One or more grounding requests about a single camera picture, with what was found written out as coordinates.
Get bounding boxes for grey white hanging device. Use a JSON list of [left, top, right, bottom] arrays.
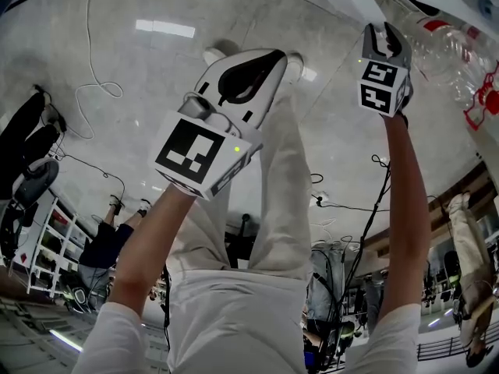
[[12, 157, 60, 210]]

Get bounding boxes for person's white shoe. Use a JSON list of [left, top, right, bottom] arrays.
[[202, 39, 241, 66], [285, 52, 306, 86]]

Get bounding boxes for pile of clear plastic bottles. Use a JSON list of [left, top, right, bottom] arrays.
[[399, 13, 499, 132]]

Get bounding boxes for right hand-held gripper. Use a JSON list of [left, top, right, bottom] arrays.
[[356, 21, 415, 118]]

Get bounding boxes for black floor cable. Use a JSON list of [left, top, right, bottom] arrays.
[[33, 83, 128, 210]]

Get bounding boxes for person's left forearm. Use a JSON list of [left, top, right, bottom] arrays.
[[104, 183, 196, 319]]

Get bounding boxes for black stand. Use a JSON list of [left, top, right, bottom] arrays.
[[225, 212, 261, 270]]

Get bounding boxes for person's beige trousers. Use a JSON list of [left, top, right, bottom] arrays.
[[165, 91, 315, 284]]

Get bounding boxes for black cable bundle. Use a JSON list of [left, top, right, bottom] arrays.
[[310, 153, 394, 326]]

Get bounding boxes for person's left white shoe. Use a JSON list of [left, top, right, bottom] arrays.
[[202, 39, 241, 66]]

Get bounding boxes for white storage rack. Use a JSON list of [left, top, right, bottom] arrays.
[[10, 192, 85, 299]]

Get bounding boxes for white floor cable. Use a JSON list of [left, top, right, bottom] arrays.
[[74, 0, 125, 142]]

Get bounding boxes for person's white shirt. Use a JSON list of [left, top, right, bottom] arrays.
[[76, 263, 424, 374]]

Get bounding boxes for person's right white shoe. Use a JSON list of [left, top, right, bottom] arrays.
[[285, 52, 306, 86]]

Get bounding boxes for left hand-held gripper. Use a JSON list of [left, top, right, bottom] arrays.
[[147, 48, 289, 202]]

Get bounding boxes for person's right forearm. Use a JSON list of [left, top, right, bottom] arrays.
[[368, 113, 433, 338]]

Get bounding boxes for black metal railing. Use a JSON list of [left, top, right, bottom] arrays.
[[416, 331, 499, 362]]

